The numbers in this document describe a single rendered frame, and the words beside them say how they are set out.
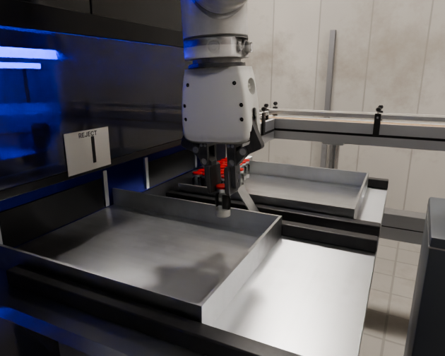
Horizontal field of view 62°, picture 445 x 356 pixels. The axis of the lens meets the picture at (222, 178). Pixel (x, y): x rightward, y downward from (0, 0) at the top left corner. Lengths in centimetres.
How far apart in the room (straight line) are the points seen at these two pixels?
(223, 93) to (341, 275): 28
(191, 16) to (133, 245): 33
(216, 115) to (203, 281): 21
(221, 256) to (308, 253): 13
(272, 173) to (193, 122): 47
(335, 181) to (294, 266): 42
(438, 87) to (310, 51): 102
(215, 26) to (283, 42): 298
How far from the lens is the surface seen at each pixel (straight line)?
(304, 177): 92
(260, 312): 43
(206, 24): 47
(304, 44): 338
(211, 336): 36
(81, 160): 57
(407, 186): 336
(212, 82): 48
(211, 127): 49
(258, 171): 95
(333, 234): 58
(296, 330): 41
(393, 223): 176
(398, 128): 164
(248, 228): 61
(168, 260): 52
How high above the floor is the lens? 113
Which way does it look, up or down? 16 degrees down
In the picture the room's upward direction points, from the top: straight up
